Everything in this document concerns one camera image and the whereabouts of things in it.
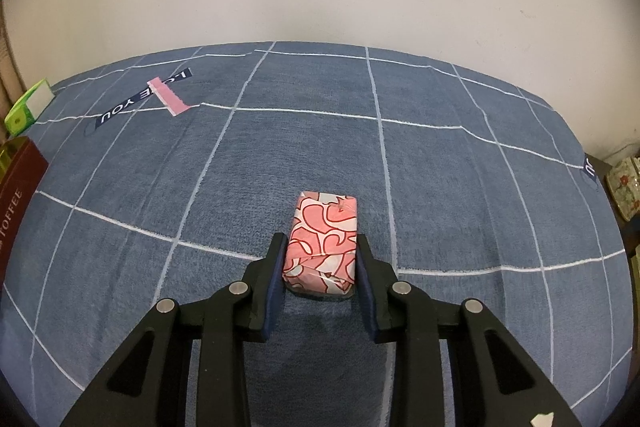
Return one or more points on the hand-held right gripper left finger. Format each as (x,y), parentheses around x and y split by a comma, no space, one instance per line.
(272,297)

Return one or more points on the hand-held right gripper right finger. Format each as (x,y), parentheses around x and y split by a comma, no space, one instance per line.
(365,297)

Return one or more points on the pink patterned snack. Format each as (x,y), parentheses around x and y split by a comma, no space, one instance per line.
(320,237)

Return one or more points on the maroon tin box gold inside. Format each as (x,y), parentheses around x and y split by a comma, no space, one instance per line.
(20,192)

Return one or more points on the blue checked tablecloth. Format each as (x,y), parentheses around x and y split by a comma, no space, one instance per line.
(450,207)

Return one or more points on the pink tape strip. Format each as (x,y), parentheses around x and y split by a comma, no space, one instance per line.
(167,97)

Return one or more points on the navy printed fabric label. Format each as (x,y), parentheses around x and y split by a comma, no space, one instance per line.
(120,112)
(590,167)

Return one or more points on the floral patterned box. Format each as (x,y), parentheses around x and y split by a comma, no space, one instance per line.
(625,187)

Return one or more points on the green tissue pack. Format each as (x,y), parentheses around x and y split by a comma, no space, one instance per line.
(25,112)

